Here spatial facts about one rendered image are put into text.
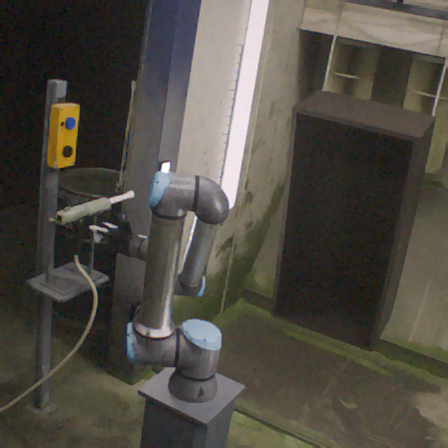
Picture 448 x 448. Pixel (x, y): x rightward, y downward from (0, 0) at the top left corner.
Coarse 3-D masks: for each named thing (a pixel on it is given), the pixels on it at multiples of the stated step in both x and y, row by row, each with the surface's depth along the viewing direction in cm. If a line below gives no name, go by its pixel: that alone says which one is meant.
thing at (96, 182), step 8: (64, 176) 369; (72, 176) 373; (80, 176) 376; (88, 176) 378; (96, 176) 381; (104, 176) 383; (112, 176) 386; (64, 184) 354; (72, 184) 359; (80, 184) 361; (88, 184) 363; (96, 184) 364; (104, 184) 366; (112, 184) 370; (120, 184) 372; (88, 192) 349; (96, 192) 351; (104, 192) 354; (112, 192) 356
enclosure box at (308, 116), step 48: (336, 96) 286; (336, 144) 303; (384, 144) 289; (288, 192) 289; (336, 192) 315; (384, 192) 300; (288, 240) 317; (336, 240) 328; (384, 240) 312; (288, 288) 342; (336, 288) 341; (384, 288) 283; (336, 336) 311
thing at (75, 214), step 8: (128, 192) 273; (96, 200) 254; (104, 200) 256; (112, 200) 261; (120, 200) 268; (64, 208) 235; (72, 208) 241; (80, 208) 242; (88, 208) 246; (96, 208) 250; (104, 208) 256; (56, 216) 235; (64, 216) 233; (72, 216) 238; (80, 216) 242; (64, 224) 235; (80, 224) 245; (80, 232) 247; (72, 240) 248; (80, 240) 248
